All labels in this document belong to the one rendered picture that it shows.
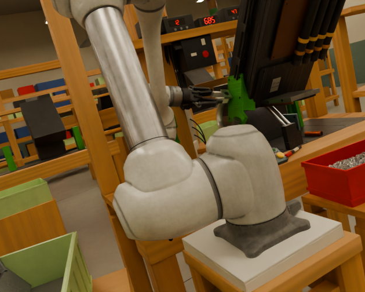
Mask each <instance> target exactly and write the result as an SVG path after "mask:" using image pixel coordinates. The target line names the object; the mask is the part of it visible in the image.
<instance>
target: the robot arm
mask: <svg viewBox="0 0 365 292"><path fill-rule="evenodd" d="M51 1H52V4H53V7H54V9H55V11H57V12H58V13H59V14H60V15H62V16H64V17H67V18H74V19H75V20H76V21H77V22H78V24H79V25H80V26H81V27H82V28H84V29H85V30H86V31H87V34H88V36H89V39H90V43H91V44H92V48H93V51H94V54H95V56H96V59H97V62H98V66H99V67H100V71H101V74H102V76H103V78H104V81H105V84H106V86H107V89H108V92H109V95H110V98H111V101H112V103H113V106H114V109H115V112H116V115H117V117H118V121H119V124H120V126H121V129H122V132H123V135H124V137H125V140H126V144H127V146H128V149H129V152H130V154H129V155H128V156H127V159H126V161H125V164H124V167H123V171H124V176H125V182H124V183H122V184H119V185H118V187H117V188H116V190H115V193H114V199H113V202H112V205H113V207H114V210H115V212H116V215H117V216H118V218H119V221H120V223H121V225H122V228H123V230H124V232H125V234H126V236H127V237H128V238H129V239H133V240H142V241H156V240H165V239H173V238H177V237H179V236H183V235H186V234H188V233H191V232H194V231H196V230H199V229H201V228H203V227H205V226H207V225H209V224H211V223H213V222H215V221H217V220H221V219H225V221H226V223H225V224H222V225H220V226H217V227H216V228H214V230H213V232H214V235H215V236H216V237H220V238H223V239H224V240H226V241H227V242H229V243H230V244H232V245H233V246H235V247H237V248H238V249H239V250H241V251H242V252H244V254H245V256H246V257H247V258H256V257H258V256H259V255H260V254H261V253H263V252H264V251H265V250H268V249H269V248H271V247H273V246H275V245H277V244H278V243H280V242H282V241H284V240H286V239H288V238H290V237H292V236H293V235H295V234H297V233H300V232H302V231H306V230H308V229H310V228H311V225H310V222H309V221H308V220H306V219H303V218H298V217H295V216H293V215H294V214H295V213H296V212H297V211H299V210H300V209H301V203H300V202H299V200H290V201H287V202H286V201H285V197H284V188H283V183H282V178H281V174H280V170H279V166H278V163H277V160H276V157H275V154H274V153H273V150H272V148H271V146H270V145H269V142H268V141H267V140H266V138H265V137H264V135H263V134H262V133H261V132H259V131H258V130H257V129H256V128H255V127H254V126H253V125H233V126H228V127H223V128H220V129H218V130H217V131H216V132H215V133H214V134H212V135H211V136H210V138H209V139H208V141H207V143H206V152H205V153H203V154H201V156H199V157H198V158H196V159H193V160H192V159H191V157H190V156H189V155H188V154H187V152H186V151H185V149H184V147H183V146H182V145H180V144H179V143H177V142H175V139H176V134H177V131H176V122H175V118H174V112H173V110H172V109H171V108H170V107H179V106H181V105H188V104H195V105H196V106H197V107H196V108H197V109H199V108H206V107H215V106H216V104H222V103H228V101H229V98H223V97H221V96H222V93H221V92H218V91H213V90H212V89H211V90H210V88H209V87H196V86H191V85H190V86H189V89H188V88H180V87H179V86H166V84H165V73H164V67H163V57H162V47H161V40H160V28H161V22H162V17H163V11H164V8H165V4H166V0H51ZM130 4H133V6H134V8H135V11H136V14H137V18H138V22H139V25H140V29H141V35H142V39H143V47H144V53H145V60H146V64H147V70H148V76H149V83H148V82H147V79H146V77H145V74H144V71H143V68H142V66H141V63H140V61H139V59H138V55H137V53H136V50H135V48H134V45H133V42H132V40H131V37H130V35H129V32H128V30H127V27H126V24H125V21H124V19H123V15H124V12H125V8H124V5H130ZM204 96H211V97H215V98H208V97H204Z"/></svg>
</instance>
